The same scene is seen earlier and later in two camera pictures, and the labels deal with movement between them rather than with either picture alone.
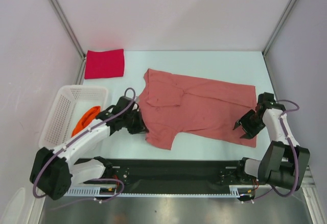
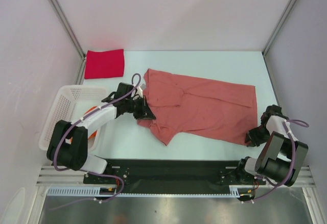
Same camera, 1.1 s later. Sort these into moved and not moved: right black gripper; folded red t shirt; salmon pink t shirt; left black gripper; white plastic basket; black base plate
Moved: right black gripper; left black gripper
Not moved: black base plate; white plastic basket; salmon pink t shirt; folded red t shirt
